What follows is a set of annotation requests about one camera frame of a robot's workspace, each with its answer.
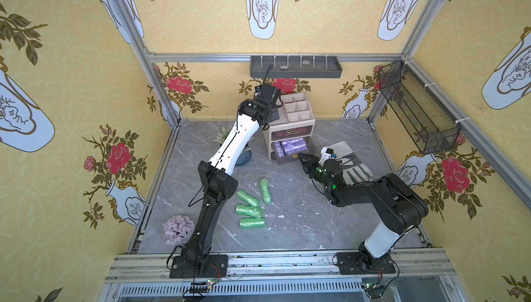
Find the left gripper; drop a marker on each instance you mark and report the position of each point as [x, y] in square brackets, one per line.
[269, 95]

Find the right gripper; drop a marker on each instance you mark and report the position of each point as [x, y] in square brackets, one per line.
[312, 166]

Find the beige drawer organizer cabinet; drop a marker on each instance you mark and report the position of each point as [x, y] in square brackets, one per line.
[295, 112]

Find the purple roll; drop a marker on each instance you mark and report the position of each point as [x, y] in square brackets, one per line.
[293, 152]
[291, 142]
[288, 148]
[279, 150]

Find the purple roll bottom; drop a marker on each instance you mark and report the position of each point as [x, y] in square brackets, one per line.
[288, 148]

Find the transparent top drawer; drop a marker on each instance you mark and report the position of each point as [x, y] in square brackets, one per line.
[291, 133]

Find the transparent drawer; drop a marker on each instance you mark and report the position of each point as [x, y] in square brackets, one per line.
[289, 158]
[291, 133]

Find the purple roll top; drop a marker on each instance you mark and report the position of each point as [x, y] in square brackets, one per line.
[293, 152]

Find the green roll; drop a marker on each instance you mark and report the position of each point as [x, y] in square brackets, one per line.
[249, 199]
[265, 190]
[251, 223]
[249, 211]

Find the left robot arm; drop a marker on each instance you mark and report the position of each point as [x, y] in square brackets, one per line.
[218, 185]

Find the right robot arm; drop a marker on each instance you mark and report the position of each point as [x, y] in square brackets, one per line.
[397, 205]

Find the white work glove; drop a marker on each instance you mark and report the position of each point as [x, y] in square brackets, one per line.
[354, 170]

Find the potted green plant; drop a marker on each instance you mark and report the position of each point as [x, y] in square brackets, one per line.
[230, 151]

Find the green roll bottom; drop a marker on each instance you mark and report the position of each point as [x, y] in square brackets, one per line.
[251, 223]

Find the purple artificial flower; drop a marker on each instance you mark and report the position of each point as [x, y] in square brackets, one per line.
[177, 228]

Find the grey wall shelf tray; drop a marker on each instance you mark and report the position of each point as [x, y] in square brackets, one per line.
[295, 66]

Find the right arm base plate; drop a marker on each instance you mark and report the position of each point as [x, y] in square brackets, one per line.
[361, 264]

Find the black wire mesh basket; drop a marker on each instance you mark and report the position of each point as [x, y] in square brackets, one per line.
[431, 127]

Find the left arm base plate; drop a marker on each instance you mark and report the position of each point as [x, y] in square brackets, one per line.
[215, 267]

